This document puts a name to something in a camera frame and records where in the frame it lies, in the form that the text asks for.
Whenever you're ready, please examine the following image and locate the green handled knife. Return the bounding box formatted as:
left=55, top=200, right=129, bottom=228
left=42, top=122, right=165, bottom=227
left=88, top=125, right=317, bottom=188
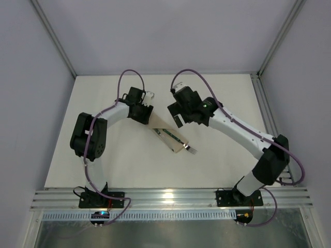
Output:
left=153, top=129, right=165, bottom=139

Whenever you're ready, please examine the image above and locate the beige cloth napkin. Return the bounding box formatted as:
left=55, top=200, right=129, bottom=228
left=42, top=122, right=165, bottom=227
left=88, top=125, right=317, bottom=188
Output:
left=147, top=113, right=189, bottom=153

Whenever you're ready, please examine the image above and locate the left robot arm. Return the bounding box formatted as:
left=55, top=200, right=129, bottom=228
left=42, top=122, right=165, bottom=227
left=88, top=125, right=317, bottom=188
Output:
left=70, top=87, right=155, bottom=198

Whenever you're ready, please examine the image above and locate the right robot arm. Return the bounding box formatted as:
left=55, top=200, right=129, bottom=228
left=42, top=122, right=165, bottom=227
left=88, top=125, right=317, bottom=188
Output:
left=168, top=83, right=289, bottom=206

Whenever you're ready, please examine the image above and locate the left controller board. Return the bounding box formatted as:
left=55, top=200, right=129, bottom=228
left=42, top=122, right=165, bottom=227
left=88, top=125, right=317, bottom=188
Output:
left=89, top=210, right=110, bottom=225

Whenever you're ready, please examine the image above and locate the controller board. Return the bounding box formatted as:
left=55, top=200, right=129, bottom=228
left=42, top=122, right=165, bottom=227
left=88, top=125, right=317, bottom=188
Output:
left=234, top=210, right=253, bottom=225
left=89, top=210, right=110, bottom=225

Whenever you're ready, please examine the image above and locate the right controller board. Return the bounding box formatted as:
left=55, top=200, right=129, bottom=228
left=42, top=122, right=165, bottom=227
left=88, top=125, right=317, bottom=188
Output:
left=234, top=210, right=253, bottom=225

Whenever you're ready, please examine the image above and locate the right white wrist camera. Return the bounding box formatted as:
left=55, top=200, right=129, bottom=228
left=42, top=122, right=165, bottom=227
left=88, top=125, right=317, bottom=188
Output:
left=171, top=82, right=186, bottom=94

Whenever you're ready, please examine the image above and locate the aluminium front rail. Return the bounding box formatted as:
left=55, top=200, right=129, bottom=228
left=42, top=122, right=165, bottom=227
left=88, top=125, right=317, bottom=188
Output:
left=30, top=187, right=313, bottom=211

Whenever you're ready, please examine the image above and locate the aluminium rail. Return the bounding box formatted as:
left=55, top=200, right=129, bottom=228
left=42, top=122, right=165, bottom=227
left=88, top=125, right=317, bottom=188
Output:
left=30, top=187, right=313, bottom=211
left=250, top=73, right=294, bottom=184

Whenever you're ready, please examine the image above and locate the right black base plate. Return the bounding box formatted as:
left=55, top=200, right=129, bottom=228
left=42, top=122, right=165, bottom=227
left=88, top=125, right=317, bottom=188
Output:
left=215, top=188, right=264, bottom=207

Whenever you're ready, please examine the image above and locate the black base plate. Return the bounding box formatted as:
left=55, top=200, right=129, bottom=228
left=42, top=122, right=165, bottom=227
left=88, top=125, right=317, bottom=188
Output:
left=215, top=188, right=264, bottom=207
left=79, top=191, right=124, bottom=209

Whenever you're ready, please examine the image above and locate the slotted grey cable duct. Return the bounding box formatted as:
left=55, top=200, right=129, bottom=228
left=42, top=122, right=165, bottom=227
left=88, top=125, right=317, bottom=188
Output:
left=41, top=209, right=236, bottom=221

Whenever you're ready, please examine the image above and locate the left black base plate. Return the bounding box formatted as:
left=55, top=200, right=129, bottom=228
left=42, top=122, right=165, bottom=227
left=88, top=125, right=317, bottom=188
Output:
left=79, top=191, right=124, bottom=209

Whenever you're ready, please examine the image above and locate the aluminium right side rail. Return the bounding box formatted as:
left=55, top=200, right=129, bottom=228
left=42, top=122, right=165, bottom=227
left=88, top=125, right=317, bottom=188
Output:
left=250, top=73, right=294, bottom=184

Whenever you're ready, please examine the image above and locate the left aluminium frame post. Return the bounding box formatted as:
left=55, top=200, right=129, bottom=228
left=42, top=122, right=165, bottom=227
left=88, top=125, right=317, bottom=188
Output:
left=29, top=0, right=77, bottom=79

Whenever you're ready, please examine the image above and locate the aluminium frame post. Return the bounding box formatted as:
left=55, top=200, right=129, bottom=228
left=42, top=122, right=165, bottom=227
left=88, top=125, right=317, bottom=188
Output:
left=29, top=0, right=77, bottom=79
left=257, top=0, right=306, bottom=77

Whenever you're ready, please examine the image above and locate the right aluminium frame post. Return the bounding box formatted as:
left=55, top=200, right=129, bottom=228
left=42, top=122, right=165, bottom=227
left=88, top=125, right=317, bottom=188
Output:
left=257, top=0, right=306, bottom=77

